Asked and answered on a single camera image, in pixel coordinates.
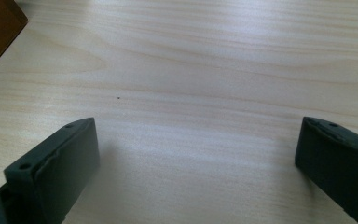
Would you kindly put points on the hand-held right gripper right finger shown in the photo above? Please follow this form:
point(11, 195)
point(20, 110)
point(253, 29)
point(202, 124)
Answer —
point(338, 165)

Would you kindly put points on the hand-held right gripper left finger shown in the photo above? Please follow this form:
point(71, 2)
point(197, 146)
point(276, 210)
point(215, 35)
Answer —
point(56, 174)

